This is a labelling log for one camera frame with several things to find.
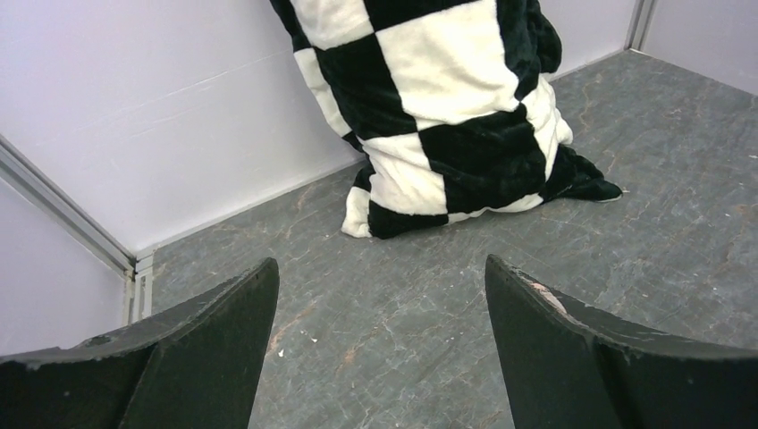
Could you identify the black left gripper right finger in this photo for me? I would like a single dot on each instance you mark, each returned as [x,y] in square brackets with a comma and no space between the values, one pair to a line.
[567,364]

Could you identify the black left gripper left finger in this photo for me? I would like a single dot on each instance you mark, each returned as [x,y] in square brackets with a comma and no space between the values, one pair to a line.
[194,365]

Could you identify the black white checkered pillow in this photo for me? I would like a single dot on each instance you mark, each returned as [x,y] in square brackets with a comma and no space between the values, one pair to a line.
[450,104]

